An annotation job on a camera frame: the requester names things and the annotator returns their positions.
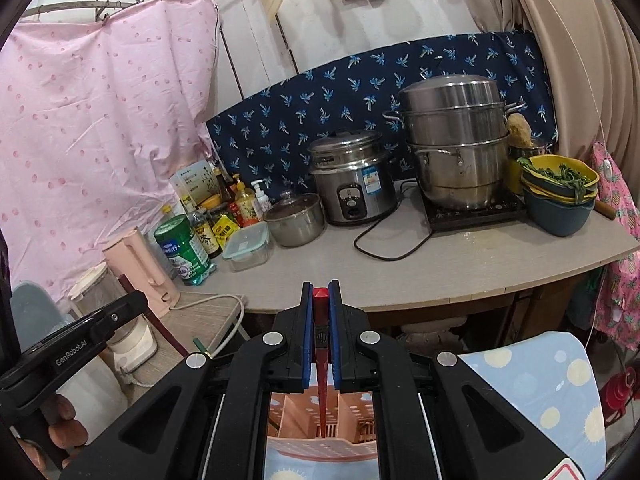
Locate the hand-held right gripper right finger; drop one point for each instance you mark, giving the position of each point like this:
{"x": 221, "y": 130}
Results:
{"x": 334, "y": 335}

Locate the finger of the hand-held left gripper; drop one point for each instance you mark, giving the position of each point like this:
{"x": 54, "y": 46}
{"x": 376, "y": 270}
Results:
{"x": 120, "y": 310}

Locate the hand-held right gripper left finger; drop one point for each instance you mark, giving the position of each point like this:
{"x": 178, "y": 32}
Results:
{"x": 306, "y": 335}

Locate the red chopstick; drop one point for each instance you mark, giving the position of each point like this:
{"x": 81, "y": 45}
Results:
{"x": 320, "y": 310}

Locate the pink plastic utensil holder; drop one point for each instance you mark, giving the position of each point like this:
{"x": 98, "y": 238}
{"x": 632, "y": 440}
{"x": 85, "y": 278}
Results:
{"x": 300, "y": 420}

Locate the person's left hand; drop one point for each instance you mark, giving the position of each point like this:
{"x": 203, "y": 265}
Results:
{"x": 67, "y": 425}

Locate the white blender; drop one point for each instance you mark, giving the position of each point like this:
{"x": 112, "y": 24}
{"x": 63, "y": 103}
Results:
{"x": 130, "y": 345}

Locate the pink electric kettle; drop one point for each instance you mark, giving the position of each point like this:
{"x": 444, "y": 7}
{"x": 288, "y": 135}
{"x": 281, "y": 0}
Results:
{"x": 140, "y": 270}

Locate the white cloth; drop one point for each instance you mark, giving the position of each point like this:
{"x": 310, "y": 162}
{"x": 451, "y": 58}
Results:
{"x": 100, "y": 410}

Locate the green tin can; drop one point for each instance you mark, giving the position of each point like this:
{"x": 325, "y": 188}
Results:
{"x": 182, "y": 255}

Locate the green metal rod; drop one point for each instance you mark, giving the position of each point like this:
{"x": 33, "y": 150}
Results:
{"x": 201, "y": 347}

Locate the clear plastic food container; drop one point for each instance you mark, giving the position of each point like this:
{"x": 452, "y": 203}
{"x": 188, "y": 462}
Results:
{"x": 247, "y": 250}

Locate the yellow cap bottle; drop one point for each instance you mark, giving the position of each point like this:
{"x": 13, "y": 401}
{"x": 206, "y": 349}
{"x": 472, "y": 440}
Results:
{"x": 172, "y": 215}

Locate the dark labelled sauce bottle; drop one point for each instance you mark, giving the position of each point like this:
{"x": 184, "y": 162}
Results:
{"x": 202, "y": 237}

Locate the small pot with glass lid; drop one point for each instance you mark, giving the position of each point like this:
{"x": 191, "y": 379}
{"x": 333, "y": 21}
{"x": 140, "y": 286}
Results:
{"x": 295, "y": 222}

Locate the yellow seasoning packet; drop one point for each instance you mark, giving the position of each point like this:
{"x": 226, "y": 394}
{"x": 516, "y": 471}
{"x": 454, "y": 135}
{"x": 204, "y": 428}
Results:
{"x": 227, "y": 230}

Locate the white pump bottle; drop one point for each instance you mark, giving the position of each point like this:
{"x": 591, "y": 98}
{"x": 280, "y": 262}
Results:
{"x": 261, "y": 202}

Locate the orange lid jar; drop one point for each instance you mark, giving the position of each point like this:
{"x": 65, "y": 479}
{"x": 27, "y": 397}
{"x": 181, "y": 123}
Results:
{"x": 209, "y": 201}

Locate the yellow oil bottle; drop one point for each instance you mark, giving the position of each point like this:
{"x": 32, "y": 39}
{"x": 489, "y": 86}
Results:
{"x": 246, "y": 207}

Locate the white and green carton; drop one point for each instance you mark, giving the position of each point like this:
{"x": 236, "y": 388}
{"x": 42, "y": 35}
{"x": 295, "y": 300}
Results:
{"x": 195, "y": 182}

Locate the stainless steel rice cooker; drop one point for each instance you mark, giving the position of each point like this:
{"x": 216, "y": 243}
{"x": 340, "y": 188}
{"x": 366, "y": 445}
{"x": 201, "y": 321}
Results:
{"x": 350, "y": 180}

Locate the dark soy sauce bottle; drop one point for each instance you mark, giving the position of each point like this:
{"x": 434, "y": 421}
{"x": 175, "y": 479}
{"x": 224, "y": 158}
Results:
{"x": 222, "y": 187}

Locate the pink dotted curtain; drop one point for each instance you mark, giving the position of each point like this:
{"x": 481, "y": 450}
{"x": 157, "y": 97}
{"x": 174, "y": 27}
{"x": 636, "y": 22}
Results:
{"x": 100, "y": 135}

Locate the light blue dotted cloth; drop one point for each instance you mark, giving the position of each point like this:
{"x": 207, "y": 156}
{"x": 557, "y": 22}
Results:
{"x": 525, "y": 390}

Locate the stainless steel steamer pot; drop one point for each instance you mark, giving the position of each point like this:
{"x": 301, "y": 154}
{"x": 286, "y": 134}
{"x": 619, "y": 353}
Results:
{"x": 455, "y": 170}

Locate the black induction cooker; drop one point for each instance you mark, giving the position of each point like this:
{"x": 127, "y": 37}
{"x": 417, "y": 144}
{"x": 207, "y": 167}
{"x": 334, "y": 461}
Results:
{"x": 500, "y": 210}

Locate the navy palm-print cloth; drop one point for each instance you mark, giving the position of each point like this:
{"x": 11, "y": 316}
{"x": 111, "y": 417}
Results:
{"x": 325, "y": 90}

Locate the blue plastic basin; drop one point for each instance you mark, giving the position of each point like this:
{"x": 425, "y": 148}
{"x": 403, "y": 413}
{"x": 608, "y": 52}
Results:
{"x": 560, "y": 217}

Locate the green leafy vegetables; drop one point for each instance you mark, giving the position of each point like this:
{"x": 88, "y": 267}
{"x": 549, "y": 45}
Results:
{"x": 555, "y": 175}

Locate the loofah sponge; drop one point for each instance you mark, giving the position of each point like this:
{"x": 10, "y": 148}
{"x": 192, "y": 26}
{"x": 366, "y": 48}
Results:
{"x": 520, "y": 130}

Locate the red plastic object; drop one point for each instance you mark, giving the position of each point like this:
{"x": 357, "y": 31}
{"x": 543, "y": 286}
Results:
{"x": 620, "y": 395}

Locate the pink pineapple-print cloth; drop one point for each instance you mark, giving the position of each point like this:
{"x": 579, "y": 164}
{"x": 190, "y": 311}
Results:
{"x": 620, "y": 260}

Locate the yellow colander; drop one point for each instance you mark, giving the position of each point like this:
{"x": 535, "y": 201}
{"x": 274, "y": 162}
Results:
{"x": 590, "y": 177}

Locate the beige curtain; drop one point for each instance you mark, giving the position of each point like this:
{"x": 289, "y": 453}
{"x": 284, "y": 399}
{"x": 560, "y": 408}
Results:
{"x": 565, "y": 35}

